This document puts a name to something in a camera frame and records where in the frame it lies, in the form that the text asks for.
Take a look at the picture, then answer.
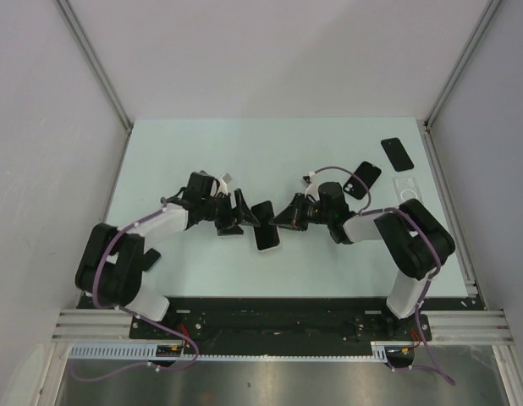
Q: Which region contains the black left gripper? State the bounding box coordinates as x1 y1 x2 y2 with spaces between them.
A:
201 189 259 236

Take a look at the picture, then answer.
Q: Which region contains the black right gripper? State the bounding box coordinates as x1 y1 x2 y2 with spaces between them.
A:
270 192 333 231

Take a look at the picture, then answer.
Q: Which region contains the black smartphone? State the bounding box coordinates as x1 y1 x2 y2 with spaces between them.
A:
250 201 281 250

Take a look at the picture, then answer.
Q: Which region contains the beige ring phone case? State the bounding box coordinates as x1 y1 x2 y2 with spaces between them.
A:
249 200 282 254

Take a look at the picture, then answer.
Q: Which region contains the black phone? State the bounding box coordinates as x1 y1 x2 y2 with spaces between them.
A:
381 138 415 173
142 249 162 272

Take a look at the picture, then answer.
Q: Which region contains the black phone case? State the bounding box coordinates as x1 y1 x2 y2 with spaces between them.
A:
343 161 382 200

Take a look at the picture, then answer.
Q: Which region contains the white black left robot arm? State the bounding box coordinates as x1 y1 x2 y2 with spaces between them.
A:
74 171 261 338

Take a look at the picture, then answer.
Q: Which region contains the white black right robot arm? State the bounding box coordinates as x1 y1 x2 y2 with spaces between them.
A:
269 182 455 339

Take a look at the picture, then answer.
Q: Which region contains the clear magsafe phone case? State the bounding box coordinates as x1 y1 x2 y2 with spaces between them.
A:
393 177 423 205

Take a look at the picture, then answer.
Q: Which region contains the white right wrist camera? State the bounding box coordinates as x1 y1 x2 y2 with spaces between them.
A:
302 171 319 201

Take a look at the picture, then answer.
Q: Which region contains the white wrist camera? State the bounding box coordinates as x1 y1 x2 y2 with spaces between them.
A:
302 171 319 201
216 173 233 195

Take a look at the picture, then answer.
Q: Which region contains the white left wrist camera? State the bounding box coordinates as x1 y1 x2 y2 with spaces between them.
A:
216 173 233 195

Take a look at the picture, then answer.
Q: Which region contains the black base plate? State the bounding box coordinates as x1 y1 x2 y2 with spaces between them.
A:
76 295 487 357

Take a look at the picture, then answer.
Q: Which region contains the grey slotted cable duct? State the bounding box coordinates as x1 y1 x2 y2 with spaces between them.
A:
69 341 415 362

